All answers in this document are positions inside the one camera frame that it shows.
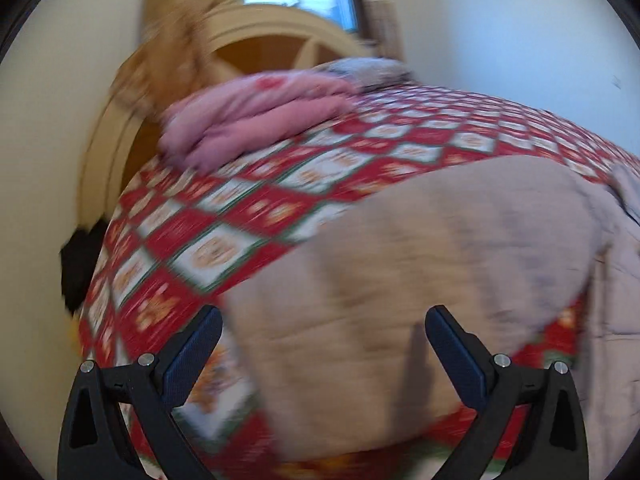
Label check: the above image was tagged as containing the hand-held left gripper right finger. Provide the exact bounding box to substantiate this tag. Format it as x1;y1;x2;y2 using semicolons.
425;305;592;480

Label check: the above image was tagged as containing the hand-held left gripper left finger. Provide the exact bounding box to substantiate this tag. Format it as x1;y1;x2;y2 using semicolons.
57;305;224;480

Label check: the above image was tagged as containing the beige padded coat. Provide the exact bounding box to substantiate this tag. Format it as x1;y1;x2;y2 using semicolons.
220;152;640;480

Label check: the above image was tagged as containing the black object beside bed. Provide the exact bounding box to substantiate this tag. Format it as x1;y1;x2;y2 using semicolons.
59;222;109;312

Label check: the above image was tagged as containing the red checked bed sheet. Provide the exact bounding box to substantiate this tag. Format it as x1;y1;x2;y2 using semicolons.
77;82;640;480

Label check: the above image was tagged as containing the pink folded quilt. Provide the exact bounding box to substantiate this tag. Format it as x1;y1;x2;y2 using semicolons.
159;71;362;173

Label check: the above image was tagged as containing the striped pillow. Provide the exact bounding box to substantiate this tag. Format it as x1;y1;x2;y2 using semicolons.
320;57;416;95

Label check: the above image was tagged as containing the beige patterned curtain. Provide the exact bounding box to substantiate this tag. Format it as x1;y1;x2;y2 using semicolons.
112;0;242;117
362;0;404;62

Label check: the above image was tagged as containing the cream wooden headboard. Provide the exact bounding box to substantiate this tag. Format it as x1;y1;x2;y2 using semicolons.
80;5;382;226

